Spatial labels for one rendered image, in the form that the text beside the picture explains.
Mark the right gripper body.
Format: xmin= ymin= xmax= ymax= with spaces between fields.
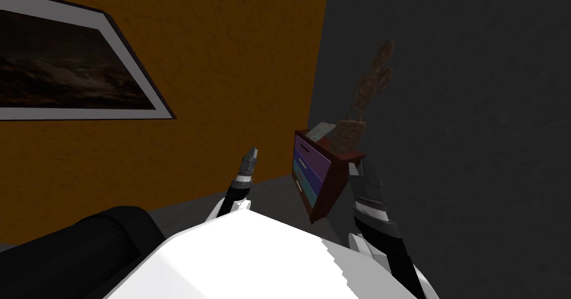
xmin=349 ymin=174 xmax=387 ymax=209

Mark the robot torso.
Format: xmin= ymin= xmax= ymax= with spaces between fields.
xmin=101 ymin=208 xmax=442 ymax=299

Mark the dark framed landscape picture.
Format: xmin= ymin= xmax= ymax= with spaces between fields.
xmin=0 ymin=0 xmax=177 ymax=122

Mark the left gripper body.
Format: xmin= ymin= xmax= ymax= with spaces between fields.
xmin=239 ymin=146 xmax=261 ymax=178

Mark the red-brown dresser with coloured drawers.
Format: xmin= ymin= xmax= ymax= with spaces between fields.
xmin=291 ymin=39 xmax=396 ymax=225

